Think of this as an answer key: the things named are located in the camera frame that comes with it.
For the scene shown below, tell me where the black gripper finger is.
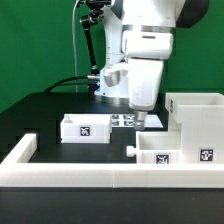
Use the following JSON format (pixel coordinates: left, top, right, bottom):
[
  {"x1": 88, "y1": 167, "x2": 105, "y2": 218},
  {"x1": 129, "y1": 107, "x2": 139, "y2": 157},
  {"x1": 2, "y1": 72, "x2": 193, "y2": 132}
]
[{"x1": 134, "y1": 111, "x2": 147, "y2": 130}]

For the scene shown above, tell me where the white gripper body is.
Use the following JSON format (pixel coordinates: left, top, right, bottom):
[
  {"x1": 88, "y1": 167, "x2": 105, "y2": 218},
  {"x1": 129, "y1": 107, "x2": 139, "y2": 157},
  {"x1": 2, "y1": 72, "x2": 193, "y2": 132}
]
[{"x1": 102, "y1": 58, "x2": 164, "y2": 112}]

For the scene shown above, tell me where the white front drawer with tag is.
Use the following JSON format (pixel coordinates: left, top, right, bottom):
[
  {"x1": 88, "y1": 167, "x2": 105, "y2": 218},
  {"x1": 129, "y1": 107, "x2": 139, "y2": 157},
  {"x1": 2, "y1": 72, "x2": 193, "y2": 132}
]
[{"x1": 126, "y1": 131, "x2": 181, "y2": 164}]

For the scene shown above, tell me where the white drawer with tag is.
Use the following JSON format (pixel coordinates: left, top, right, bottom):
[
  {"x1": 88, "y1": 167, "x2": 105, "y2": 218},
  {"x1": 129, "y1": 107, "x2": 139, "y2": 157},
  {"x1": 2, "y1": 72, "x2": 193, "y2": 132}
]
[
  {"x1": 60, "y1": 114, "x2": 112, "y2": 144},
  {"x1": 126, "y1": 131, "x2": 181, "y2": 164}
]

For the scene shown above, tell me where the white drawer cabinet box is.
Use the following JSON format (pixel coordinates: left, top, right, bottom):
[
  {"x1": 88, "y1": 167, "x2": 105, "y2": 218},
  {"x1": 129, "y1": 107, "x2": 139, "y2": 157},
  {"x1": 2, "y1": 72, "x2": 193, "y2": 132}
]
[{"x1": 165, "y1": 93, "x2": 224, "y2": 164}]

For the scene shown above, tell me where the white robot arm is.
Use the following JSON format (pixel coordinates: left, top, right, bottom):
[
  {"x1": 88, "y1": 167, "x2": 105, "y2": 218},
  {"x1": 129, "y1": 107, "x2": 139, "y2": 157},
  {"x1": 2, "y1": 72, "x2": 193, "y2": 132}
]
[{"x1": 96, "y1": 0, "x2": 210, "y2": 130}]

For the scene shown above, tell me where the printed marker sheet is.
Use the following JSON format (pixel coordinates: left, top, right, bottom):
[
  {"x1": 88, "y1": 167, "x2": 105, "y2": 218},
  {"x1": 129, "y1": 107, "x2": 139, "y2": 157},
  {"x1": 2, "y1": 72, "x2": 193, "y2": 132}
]
[{"x1": 110, "y1": 113, "x2": 164, "y2": 129}]

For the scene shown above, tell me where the black cable bundle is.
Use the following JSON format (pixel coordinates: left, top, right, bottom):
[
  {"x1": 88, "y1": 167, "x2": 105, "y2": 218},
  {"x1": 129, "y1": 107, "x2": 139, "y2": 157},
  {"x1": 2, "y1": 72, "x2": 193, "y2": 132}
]
[{"x1": 43, "y1": 75, "x2": 92, "y2": 93}]

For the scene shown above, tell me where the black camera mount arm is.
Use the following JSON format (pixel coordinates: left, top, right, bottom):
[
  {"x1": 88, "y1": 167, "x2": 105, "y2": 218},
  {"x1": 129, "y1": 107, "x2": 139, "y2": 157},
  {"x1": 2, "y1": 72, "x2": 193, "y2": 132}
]
[{"x1": 80, "y1": 0, "x2": 104, "y2": 94}]

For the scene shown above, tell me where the white hanging cable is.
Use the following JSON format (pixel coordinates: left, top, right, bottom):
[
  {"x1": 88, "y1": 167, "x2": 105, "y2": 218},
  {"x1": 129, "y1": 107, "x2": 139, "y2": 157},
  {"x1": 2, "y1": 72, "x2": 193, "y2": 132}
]
[{"x1": 71, "y1": 0, "x2": 82, "y2": 94}]

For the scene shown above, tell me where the white U-shaped fence wall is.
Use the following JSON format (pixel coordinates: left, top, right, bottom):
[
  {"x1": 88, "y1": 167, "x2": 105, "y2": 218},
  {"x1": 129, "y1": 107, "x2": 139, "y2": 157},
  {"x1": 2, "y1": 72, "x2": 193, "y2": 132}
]
[{"x1": 0, "y1": 134, "x2": 224, "y2": 188}]

